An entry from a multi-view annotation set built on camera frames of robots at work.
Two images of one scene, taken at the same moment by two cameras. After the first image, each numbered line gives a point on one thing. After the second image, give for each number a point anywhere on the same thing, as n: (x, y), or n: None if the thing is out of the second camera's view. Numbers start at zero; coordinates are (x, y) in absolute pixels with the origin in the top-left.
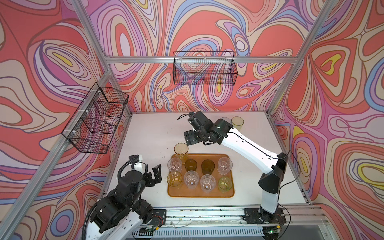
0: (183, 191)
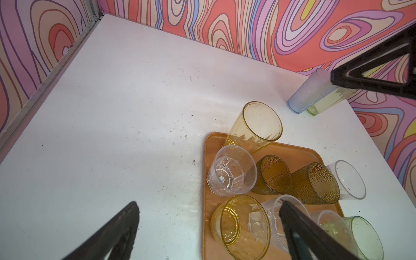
0: (213, 142)
